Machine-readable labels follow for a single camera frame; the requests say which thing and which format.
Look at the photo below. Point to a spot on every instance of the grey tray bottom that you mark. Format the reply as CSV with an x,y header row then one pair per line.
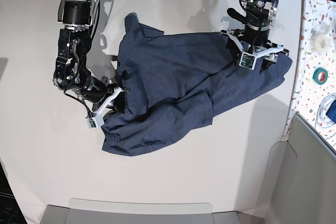
x,y
93,211

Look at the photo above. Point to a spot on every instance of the green tape roll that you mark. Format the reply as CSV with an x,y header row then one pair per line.
x,y
320,76

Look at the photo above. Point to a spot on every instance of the clear tape roll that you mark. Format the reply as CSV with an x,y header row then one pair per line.
x,y
320,41

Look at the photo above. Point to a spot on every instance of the grey bin right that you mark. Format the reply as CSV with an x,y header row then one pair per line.
x,y
305,188

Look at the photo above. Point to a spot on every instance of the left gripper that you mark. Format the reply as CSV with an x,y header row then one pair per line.
x,y
268,53

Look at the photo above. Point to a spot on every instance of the confetti patterned side cloth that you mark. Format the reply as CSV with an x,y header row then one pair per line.
x,y
308,98

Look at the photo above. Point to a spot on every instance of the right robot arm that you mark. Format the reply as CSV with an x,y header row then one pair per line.
x,y
80,19

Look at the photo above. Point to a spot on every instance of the navy blue t-shirt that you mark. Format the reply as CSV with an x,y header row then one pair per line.
x,y
177,83

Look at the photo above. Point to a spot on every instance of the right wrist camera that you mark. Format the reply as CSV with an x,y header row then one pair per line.
x,y
95,121

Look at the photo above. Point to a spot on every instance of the dark blue folded cloth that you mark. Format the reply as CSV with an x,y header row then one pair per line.
x,y
330,113

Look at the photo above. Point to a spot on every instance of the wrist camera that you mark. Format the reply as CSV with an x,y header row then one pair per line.
x,y
247,61
95,121

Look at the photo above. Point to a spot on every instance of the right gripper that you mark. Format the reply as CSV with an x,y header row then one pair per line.
x,y
104,94

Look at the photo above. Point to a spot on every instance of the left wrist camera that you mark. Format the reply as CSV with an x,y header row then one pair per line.
x,y
247,61

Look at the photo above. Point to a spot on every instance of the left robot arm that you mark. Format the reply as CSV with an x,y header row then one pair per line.
x,y
252,42

